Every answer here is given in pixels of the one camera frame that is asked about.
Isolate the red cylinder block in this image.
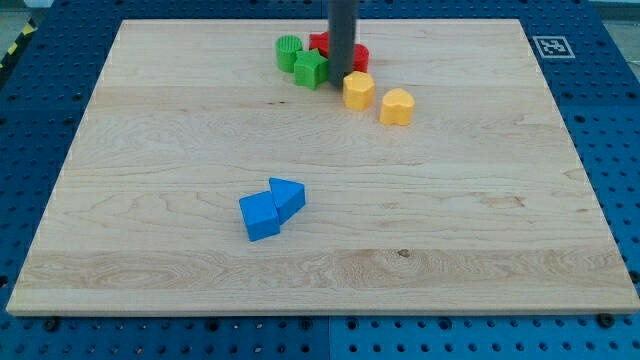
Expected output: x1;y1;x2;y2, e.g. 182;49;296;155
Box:
353;43;370;73

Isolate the green star block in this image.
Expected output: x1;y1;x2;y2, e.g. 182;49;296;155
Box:
294;49;329;90

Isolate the blue cube block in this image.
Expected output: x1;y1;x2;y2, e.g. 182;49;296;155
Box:
239;191;280;242

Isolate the blue triangle block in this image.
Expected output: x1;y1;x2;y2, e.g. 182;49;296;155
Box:
269;177;306;224

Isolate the red star block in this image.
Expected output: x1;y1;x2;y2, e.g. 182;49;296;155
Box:
309;32;329;58

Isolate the yellow heart block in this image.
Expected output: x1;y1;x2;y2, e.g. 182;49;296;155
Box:
379;88;415;126

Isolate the white fiducial marker tag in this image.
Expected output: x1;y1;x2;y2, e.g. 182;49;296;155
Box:
533;35;575;59

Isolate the yellow pentagon block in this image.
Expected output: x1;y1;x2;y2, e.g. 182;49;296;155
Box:
342;71;375;111

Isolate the wooden board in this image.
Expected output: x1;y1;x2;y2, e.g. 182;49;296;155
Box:
7;19;639;316

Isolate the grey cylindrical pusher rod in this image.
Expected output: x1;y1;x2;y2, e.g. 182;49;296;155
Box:
328;0;358;89

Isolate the green cylinder block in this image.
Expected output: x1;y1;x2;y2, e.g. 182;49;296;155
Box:
275;34;303;73

